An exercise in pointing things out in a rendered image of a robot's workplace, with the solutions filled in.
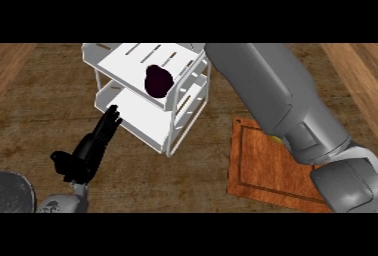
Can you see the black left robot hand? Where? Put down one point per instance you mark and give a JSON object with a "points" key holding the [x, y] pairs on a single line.
{"points": [[89, 151]]}

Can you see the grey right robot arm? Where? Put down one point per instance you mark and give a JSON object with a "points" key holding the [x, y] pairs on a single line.
{"points": [[275, 100]]}

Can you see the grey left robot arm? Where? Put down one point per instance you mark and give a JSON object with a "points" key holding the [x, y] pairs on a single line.
{"points": [[64, 201]]}

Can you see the white tiered basket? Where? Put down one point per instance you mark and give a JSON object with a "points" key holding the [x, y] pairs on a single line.
{"points": [[157, 96]]}

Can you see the dark purple eggplant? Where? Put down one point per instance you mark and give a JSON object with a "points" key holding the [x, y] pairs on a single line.
{"points": [[159, 81]]}

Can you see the brown wooden cutting board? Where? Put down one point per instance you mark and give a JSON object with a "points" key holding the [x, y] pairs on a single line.
{"points": [[267, 166]]}

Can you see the dark grey round object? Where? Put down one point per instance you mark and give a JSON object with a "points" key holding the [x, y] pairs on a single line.
{"points": [[14, 192]]}

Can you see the small yellow-green object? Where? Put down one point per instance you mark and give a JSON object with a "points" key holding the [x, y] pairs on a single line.
{"points": [[277, 139]]}

